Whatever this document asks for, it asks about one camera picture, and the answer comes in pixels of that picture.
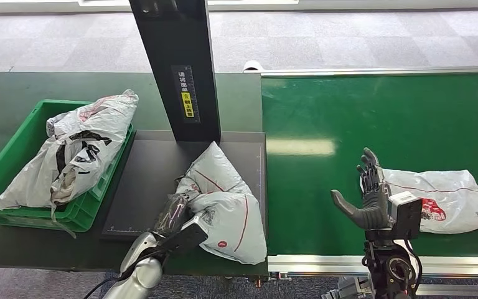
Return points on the white red-striped mailer bag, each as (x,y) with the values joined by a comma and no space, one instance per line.
(230,214)

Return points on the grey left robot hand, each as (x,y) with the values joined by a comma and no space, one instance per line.
(172,214)

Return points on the white mailer bag black print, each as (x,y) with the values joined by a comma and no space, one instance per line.
(99,119)

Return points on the green plastic basket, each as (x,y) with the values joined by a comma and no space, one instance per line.
(16,144)

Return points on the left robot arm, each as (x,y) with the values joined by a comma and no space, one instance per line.
(144,272)

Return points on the pale conveyor roller end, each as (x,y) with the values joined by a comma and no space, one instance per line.
(253,67)

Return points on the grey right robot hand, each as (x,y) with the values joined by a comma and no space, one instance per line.
(373,210)

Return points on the aluminium conveyor frame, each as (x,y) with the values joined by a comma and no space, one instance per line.
(325,264)

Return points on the green conveyor belt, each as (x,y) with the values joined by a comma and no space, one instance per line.
(325,115)

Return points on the flat white mailer bag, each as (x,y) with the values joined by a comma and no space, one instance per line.
(449,190)

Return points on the dark grey weighing platform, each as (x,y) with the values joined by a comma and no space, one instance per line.
(148,177)

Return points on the yellow and black label sticker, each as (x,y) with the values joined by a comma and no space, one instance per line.
(186,95)

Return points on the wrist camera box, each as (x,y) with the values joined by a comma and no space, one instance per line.
(185,239)
(408,214)

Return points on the black weighing device column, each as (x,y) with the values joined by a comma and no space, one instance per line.
(169,41)

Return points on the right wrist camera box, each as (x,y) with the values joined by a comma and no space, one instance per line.
(408,214)

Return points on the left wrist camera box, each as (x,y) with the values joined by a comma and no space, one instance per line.
(185,239)

